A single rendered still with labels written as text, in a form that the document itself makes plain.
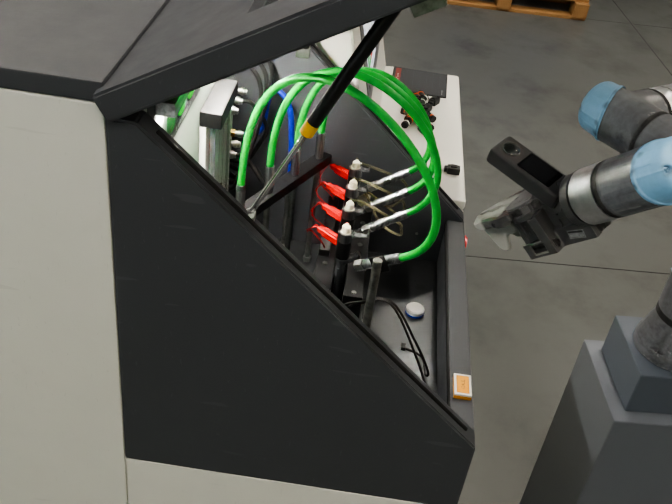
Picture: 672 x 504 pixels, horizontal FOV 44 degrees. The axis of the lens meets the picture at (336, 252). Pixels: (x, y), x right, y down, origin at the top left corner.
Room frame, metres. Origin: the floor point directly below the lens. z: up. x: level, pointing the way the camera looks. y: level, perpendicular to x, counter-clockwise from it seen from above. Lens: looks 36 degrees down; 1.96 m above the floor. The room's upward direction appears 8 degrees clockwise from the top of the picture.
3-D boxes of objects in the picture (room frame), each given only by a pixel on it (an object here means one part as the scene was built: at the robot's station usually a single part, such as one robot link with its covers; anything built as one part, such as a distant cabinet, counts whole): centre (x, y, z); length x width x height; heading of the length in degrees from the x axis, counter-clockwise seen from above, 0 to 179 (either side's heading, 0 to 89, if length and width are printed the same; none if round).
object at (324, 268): (1.37, -0.01, 0.91); 0.34 x 0.10 x 0.15; 179
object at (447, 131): (1.95, -0.17, 0.96); 0.70 x 0.22 x 0.03; 179
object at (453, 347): (1.25, -0.25, 0.87); 0.62 x 0.04 x 0.16; 179
